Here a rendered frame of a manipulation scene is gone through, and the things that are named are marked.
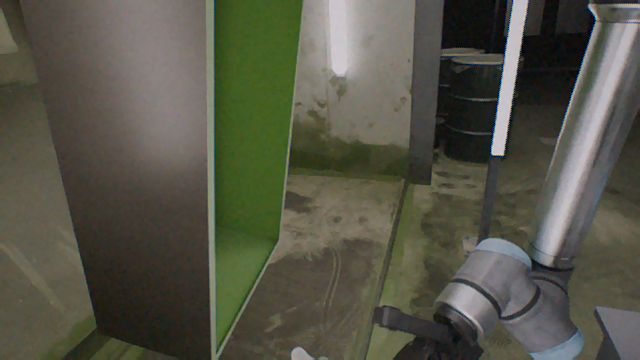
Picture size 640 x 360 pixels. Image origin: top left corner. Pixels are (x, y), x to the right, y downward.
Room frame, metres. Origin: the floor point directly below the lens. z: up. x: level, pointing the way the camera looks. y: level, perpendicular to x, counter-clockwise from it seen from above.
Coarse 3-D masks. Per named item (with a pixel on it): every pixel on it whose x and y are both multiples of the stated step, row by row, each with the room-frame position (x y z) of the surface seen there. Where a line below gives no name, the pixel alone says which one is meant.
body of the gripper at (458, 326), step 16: (448, 320) 0.40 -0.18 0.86; (464, 320) 0.39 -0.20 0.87; (416, 336) 0.39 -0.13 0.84; (448, 336) 0.38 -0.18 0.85; (464, 336) 0.38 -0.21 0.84; (400, 352) 0.38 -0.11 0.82; (416, 352) 0.36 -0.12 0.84; (432, 352) 0.35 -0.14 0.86; (448, 352) 0.37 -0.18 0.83; (464, 352) 0.37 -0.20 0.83; (480, 352) 0.37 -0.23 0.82
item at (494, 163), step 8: (488, 160) 1.71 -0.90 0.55; (496, 160) 1.66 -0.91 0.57; (488, 168) 1.69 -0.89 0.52; (496, 168) 1.66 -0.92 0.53; (488, 176) 1.67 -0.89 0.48; (496, 176) 1.65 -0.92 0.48; (488, 184) 1.66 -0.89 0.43; (496, 184) 1.65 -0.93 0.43; (488, 192) 1.66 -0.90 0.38; (488, 200) 1.66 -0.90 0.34; (488, 208) 1.66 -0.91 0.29; (480, 216) 1.71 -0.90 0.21; (488, 216) 1.66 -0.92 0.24; (480, 224) 1.68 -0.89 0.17; (488, 224) 1.65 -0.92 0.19; (480, 232) 1.67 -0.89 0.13; (488, 232) 1.65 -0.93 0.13; (480, 240) 1.66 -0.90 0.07
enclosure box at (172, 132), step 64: (64, 0) 0.67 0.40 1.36; (128, 0) 0.64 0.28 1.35; (192, 0) 0.61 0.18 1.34; (256, 0) 1.22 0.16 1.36; (64, 64) 0.68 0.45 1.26; (128, 64) 0.64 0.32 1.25; (192, 64) 0.61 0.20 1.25; (256, 64) 1.23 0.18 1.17; (64, 128) 0.69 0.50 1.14; (128, 128) 0.66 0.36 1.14; (192, 128) 0.62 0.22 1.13; (256, 128) 1.24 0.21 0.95; (128, 192) 0.67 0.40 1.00; (192, 192) 0.63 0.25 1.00; (256, 192) 1.25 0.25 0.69; (128, 256) 0.68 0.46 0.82; (192, 256) 0.64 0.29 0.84; (256, 256) 1.13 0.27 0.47; (128, 320) 0.71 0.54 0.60; (192, 320) 0.66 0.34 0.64
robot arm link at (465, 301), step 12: (456, 288) 0.43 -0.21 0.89; (468, 288) 0.42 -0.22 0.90; (444, 300) 0.42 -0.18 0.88; (456, 300) 0.41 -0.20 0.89; (468, 300) 0.41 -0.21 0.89; (480, 300) 0.41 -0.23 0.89; (456, 312) 0.40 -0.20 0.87; (468, 312) 0.39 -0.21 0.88; (480, 312) 0.39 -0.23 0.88; (492, 312) 0.40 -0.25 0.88; (480, 324) 0.38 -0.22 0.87; (492, 324) 0.39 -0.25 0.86; (480, 336) 0.38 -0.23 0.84
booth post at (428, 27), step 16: (416, 0) 2.59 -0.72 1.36; (432, 0) 2.56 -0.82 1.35; (416, 16) 2.59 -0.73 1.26; (432, 16) 2.56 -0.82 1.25; (416, 32) 2.59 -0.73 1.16; (432, 32) 2.56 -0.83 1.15; (416, 48) 2.59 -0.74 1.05; (432, 48) 2.55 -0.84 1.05; (416, 64) 2.59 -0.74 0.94; (432, 64) 2.55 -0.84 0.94; (416, 80) 2.59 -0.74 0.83; (432, 80) 2.55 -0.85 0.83; (416, 96) 2.59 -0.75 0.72; (432, 96) 2.55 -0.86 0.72; (416, 112) 2.58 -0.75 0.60; (432, 112) 2.54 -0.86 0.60; (416, 128) 2.58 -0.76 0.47; (432, 128) 2.54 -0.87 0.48; (416, 144) 2.58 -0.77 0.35; (432, 144) 2.54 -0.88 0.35; (416, 160) 2.58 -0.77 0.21; (432, 160) 2.54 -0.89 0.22; (416, 176) 2.58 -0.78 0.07
